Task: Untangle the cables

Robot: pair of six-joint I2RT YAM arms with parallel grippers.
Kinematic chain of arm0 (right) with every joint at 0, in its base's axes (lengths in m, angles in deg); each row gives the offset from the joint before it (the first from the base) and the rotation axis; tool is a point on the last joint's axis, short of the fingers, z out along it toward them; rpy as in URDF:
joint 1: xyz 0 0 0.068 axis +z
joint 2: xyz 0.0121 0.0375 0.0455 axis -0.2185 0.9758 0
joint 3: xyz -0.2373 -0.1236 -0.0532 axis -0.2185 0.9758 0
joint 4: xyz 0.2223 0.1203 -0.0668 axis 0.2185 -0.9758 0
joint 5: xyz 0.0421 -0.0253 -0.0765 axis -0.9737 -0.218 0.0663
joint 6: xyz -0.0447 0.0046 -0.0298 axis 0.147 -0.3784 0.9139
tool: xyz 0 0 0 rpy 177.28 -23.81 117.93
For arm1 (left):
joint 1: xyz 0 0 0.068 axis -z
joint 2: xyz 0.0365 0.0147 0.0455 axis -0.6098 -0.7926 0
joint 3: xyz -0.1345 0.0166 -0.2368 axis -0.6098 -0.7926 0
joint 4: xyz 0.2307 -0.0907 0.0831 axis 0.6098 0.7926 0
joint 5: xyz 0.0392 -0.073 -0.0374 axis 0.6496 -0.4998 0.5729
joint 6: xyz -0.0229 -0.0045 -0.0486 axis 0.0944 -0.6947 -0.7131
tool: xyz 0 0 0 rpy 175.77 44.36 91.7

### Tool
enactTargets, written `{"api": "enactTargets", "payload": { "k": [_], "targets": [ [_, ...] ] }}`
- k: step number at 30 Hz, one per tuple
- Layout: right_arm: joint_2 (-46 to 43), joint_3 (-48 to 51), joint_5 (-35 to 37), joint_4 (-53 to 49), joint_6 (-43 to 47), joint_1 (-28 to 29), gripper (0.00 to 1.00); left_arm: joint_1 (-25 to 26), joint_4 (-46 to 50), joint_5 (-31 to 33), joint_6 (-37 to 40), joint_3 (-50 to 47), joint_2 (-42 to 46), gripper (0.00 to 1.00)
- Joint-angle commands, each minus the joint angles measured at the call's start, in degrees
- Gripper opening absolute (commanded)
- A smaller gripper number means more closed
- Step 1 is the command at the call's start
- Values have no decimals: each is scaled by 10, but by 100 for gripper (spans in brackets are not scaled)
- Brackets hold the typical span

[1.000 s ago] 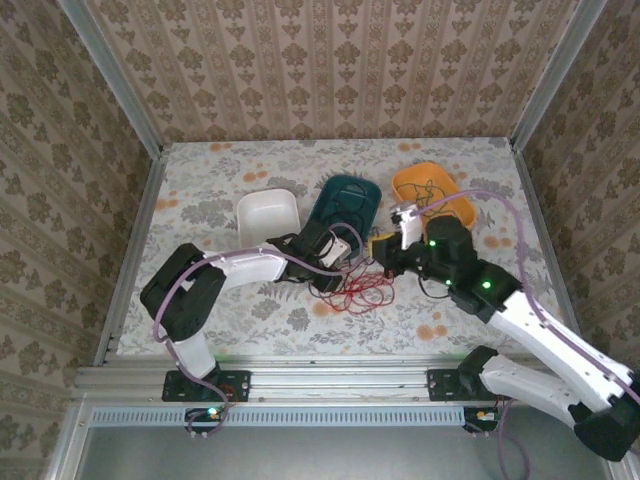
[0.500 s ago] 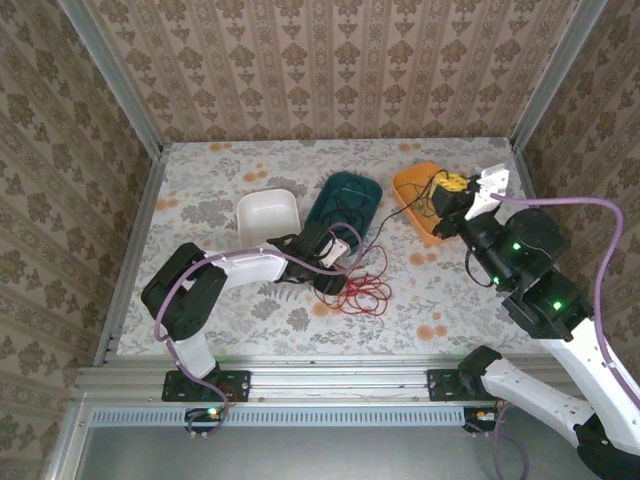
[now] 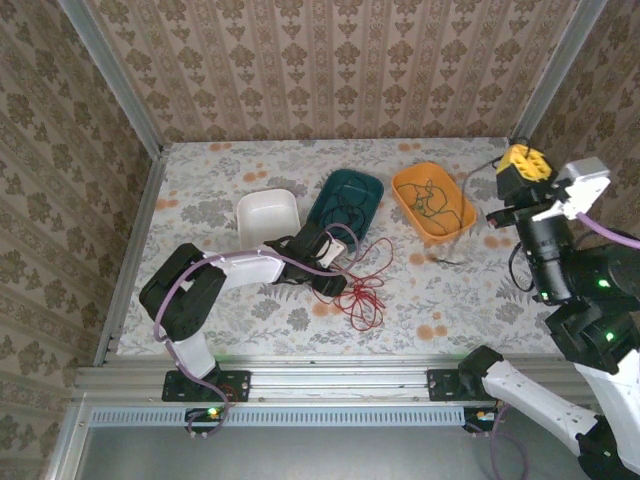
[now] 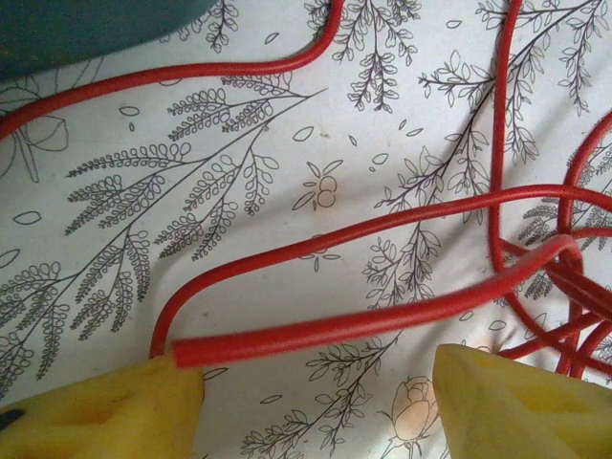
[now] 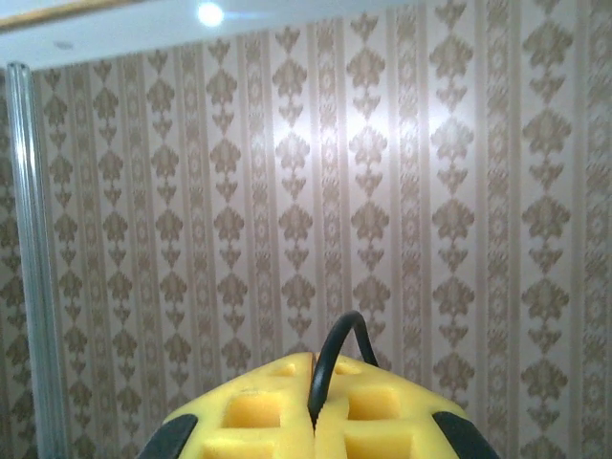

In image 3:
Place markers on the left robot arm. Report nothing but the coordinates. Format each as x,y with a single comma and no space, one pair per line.
250,267

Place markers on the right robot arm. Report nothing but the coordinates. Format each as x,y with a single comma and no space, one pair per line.
530,395

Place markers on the white plastic bin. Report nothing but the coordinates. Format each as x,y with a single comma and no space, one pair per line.
265,215

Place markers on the teal plastic bin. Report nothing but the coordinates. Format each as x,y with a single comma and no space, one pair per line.
367,220

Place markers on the floral table cloth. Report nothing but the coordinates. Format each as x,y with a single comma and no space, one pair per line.
300,160

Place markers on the orange plastic bin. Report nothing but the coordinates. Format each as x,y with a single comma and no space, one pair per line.
425,172

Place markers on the grey metal sheet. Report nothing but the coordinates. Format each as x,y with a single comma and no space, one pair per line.
325,455

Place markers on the small controller board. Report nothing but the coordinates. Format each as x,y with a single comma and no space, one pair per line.
199,417
472,422

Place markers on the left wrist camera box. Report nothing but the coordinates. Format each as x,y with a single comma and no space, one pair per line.
332,252

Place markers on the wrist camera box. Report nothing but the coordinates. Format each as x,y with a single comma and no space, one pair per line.
580,187
332,252

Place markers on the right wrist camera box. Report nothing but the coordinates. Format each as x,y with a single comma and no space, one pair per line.
580,187

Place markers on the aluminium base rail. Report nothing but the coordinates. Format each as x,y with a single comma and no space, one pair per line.
340,382

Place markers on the aluminium frame post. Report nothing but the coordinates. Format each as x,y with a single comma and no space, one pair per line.
555,70
110,75

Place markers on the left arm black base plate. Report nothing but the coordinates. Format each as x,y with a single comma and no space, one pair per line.
235,385

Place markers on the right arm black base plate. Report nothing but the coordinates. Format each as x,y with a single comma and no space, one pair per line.
442,385

